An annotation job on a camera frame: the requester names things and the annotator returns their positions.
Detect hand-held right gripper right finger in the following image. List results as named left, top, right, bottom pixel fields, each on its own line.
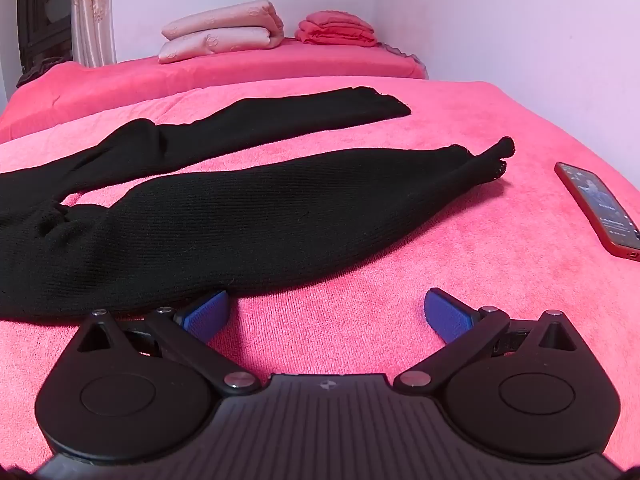
left=394, top=287, right=579, bottom=399

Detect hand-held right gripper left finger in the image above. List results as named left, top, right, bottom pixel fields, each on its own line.
left=75, top=289, right=262, bottom=395

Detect black knit pants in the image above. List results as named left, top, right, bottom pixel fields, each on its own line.
left=0, top=86, right=516, bottom=322

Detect smartphone with red case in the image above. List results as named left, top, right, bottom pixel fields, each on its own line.
left=555, top=162, right=640, bottom=262

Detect pale pink pillow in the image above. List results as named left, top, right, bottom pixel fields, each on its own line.
left=158, top=27, right=282, bottom=65
left=161, top=0, right=285, bottom=42

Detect dark cloth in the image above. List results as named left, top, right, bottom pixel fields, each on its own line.
left=16, top=57, right=68, bottom=88

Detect folded red blanket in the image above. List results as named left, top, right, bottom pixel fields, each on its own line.
left=295, top=10, right=377, bottom=47

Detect pale patterned curtain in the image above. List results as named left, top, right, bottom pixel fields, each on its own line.
left=71, top=0, right=117, bottom=67

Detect dark wooden window frame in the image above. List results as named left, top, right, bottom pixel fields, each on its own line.
left=16, top=0, right=76, bottom=68

